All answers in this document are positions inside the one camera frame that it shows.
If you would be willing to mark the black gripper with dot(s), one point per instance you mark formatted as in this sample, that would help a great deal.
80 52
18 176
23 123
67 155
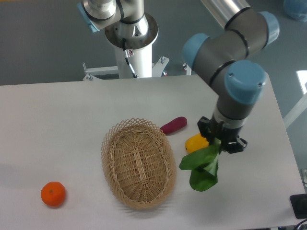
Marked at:
211 129

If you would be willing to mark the green bok choy vegetable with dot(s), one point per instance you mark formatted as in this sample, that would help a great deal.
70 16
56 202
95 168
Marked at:
203 164

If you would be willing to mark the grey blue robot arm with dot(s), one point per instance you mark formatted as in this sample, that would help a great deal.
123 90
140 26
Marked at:
221 62

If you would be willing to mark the woven wicker basket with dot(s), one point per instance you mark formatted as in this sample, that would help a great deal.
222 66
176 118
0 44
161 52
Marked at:
138 163

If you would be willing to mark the yellow mango fruit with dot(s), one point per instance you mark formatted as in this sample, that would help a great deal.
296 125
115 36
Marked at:
195 143

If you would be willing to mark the purple sweet potato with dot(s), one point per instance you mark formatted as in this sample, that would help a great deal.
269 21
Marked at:
174 125

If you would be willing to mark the black device at table edge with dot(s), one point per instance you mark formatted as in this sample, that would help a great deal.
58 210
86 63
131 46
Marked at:
299 205

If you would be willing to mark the blue bag in background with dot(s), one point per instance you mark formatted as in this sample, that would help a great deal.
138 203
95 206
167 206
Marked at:
296 9

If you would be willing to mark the orange tangerine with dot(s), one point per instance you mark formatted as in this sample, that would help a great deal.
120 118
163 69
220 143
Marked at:
53 194

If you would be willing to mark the white metal mounting frame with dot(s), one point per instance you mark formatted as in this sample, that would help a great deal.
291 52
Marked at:
91 74

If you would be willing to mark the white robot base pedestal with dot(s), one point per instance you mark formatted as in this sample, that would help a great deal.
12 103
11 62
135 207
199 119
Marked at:
132 44

